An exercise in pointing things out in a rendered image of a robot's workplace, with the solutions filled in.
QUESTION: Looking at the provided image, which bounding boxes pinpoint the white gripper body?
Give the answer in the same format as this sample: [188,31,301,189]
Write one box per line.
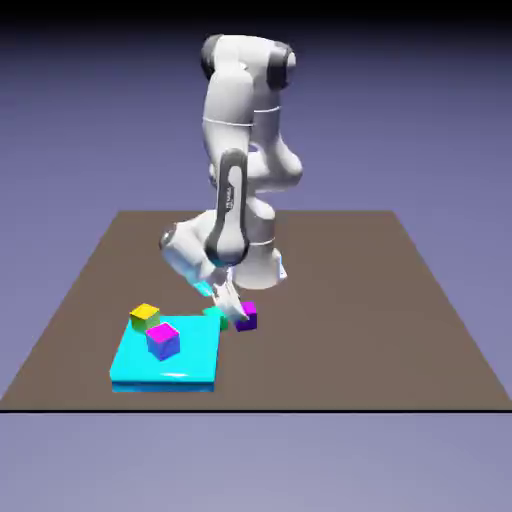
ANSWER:
[210,278,250,324]

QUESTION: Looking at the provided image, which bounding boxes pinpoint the small green cube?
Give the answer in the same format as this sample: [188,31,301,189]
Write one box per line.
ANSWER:
[202,305,230,332]

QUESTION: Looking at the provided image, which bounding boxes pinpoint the small purple cube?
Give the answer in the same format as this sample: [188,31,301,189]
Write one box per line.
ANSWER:
[234,300,258,333]

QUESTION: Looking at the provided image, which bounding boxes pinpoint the small magenta cube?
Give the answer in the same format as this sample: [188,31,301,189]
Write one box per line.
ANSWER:
[144,322,181,362]

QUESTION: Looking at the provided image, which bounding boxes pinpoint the small yellow cube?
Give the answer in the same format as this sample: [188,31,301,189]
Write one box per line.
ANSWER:
[128,302,162,332]

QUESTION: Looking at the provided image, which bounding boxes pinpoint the large cyan box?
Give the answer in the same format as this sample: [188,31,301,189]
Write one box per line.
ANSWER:
[109,314,222,394]

